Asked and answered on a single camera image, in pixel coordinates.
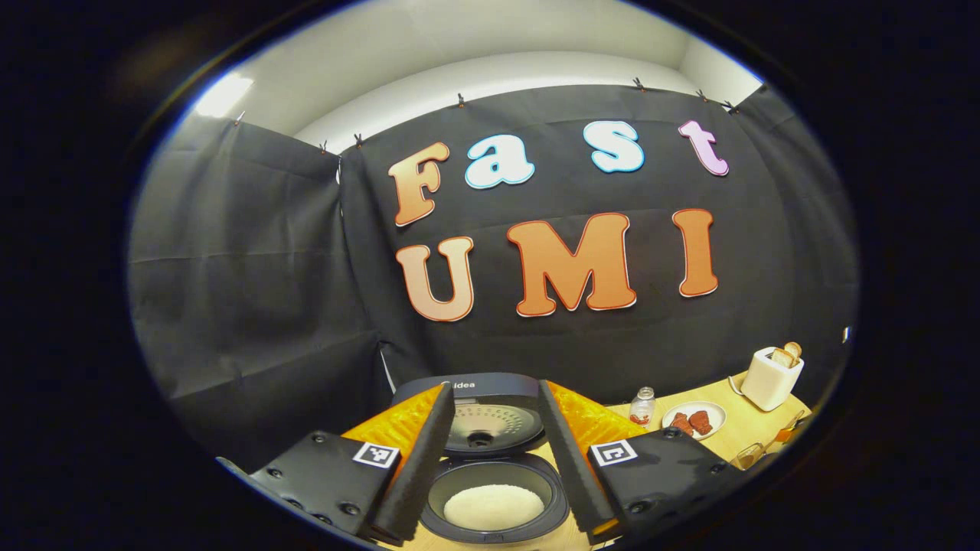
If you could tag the white toaster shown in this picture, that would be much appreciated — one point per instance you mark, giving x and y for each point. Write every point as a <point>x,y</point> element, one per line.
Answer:
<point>769,379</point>

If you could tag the white round plate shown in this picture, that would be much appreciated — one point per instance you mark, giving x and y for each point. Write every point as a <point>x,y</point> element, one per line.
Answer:
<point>716,417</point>

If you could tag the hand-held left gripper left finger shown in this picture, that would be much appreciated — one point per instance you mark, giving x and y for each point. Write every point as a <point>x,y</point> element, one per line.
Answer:
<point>417,467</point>

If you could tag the white rice heap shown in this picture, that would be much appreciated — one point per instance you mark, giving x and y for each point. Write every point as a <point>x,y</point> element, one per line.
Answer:
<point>494,506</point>

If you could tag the red meat piece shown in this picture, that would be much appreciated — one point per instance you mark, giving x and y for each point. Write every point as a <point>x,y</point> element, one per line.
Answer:
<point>681,424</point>
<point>700,421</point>

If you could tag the black backdrop cloth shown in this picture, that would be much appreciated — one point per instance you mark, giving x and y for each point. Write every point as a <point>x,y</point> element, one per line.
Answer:
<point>253,291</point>

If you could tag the dark rice cooker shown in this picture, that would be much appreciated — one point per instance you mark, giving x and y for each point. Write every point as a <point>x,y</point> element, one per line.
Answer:
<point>490,413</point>

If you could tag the toasted bread slice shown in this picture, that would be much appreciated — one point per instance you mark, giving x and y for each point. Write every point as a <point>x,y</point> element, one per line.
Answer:
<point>793,350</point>
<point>781,357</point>

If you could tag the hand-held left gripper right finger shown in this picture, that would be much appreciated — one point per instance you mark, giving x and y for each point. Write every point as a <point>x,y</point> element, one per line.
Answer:
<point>566,459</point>

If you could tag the ceiling light panel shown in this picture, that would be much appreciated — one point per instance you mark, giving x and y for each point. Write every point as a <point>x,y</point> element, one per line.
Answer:
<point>223,96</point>

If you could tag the small clear bottle red label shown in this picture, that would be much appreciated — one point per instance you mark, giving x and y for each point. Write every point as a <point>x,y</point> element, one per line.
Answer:
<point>641,407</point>

